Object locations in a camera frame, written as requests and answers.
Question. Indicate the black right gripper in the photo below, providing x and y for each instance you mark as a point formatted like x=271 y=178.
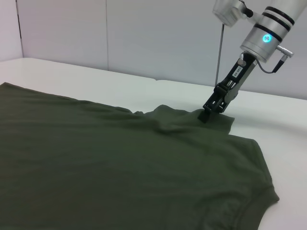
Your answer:
x=237 y=76

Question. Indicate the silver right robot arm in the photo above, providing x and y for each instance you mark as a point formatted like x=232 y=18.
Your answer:
x=263 y=33

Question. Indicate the dark green t-shirt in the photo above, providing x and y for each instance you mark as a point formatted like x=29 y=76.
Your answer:
x=108 y=167

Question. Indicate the silver right gripper knob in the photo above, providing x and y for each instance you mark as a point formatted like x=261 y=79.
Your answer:
x=241 y=61

